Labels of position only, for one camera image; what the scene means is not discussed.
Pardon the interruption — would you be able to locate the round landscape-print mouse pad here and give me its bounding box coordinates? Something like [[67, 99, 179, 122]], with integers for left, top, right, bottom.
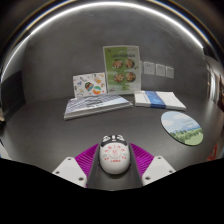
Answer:
[[160, 110, 204, 147]]

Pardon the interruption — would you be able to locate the white and blue booklet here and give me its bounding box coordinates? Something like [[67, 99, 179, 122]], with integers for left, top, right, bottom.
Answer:
[[133, 90, 187, 112]]

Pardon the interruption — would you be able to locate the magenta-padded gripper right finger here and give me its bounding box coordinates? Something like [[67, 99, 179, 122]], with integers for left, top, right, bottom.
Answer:
[[114, 142, 177, 192]]

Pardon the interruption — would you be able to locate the green food poster stand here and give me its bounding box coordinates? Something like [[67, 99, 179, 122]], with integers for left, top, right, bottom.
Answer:
[[102, 44, 143, 96]]

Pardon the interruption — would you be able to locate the grey striped book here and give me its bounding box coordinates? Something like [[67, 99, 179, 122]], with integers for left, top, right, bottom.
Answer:
[[63, 93, 134, 121]]

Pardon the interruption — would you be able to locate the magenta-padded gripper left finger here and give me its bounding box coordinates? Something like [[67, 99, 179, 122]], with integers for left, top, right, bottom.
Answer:
[[52, 143, 115, 192]]

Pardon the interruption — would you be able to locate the white wall switch plate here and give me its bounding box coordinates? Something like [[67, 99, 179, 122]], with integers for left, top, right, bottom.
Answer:
[[143, 61, 156, 76], [165, 66, 175, 80], [155, 63, 166, 78]]

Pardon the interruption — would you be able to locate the white cartoon sticker card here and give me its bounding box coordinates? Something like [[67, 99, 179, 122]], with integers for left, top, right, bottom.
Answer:
[[72, 71, 108, 99]]

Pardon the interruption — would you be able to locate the white computer mouse black top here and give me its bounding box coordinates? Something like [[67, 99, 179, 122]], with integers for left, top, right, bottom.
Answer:
[[98, 133, 131, 175]]

